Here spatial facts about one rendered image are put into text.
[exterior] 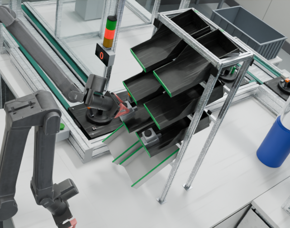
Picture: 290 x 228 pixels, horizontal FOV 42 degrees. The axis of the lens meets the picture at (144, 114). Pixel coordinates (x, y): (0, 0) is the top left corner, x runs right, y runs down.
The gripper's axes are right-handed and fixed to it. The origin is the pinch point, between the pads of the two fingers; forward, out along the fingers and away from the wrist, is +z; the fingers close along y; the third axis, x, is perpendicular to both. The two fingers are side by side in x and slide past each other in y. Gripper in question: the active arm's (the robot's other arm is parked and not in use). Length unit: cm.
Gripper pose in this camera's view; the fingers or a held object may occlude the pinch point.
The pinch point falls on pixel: (124, 107)
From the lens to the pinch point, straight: 156.3
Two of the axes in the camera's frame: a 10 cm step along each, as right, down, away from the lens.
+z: 6.7, 1.5, 7.2
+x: -5.6, 7.4, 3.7
